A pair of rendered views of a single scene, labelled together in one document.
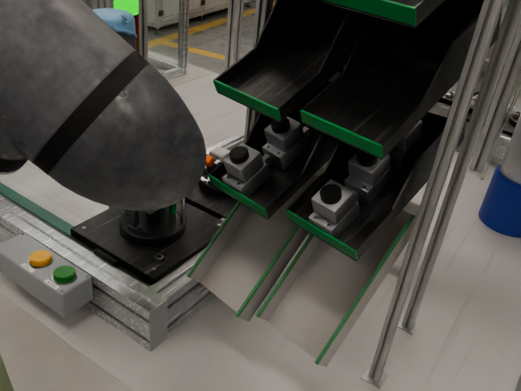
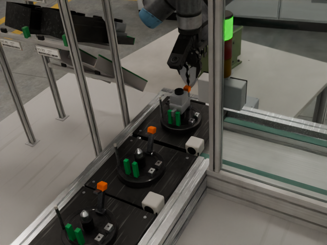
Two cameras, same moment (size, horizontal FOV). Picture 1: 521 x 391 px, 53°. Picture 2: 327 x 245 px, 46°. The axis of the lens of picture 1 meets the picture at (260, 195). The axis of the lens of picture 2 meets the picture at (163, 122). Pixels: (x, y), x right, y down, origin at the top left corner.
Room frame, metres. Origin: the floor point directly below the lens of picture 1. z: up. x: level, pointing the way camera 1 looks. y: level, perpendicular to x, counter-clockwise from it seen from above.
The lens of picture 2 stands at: (1.95, 0.18, 1.76)
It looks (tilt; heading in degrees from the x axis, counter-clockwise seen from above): 37 degrees down; 181
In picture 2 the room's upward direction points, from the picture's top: 6 degrees counter-clockwise
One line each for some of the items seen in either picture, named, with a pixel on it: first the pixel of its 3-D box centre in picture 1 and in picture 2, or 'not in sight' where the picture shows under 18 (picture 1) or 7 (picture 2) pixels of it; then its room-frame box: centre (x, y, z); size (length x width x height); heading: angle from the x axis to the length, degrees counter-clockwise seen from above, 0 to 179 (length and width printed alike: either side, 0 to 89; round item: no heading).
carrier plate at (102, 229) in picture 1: (153, 230); (181, 123); (0.91, 0.22, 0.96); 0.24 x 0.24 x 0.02; 59
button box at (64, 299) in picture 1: (43, 272); not in sight; (0.77, 0.40, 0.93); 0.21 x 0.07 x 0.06; 59
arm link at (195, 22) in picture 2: not in sight; (188, 20); (0.83, 0.26, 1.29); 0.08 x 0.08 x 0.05
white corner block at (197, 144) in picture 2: not in sight; (194, 146); (1.04, 0.25, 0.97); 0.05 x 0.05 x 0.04; 59
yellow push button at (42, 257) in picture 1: (40, 260); not in sight; (0.77, 0.40, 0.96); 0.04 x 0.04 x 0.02
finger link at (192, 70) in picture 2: not in sight; (196, 74); (0.84, 0.28, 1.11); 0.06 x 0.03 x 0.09; 149
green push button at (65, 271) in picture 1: (64, 275); not in sight; (0.73, 0.34, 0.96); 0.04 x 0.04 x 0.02
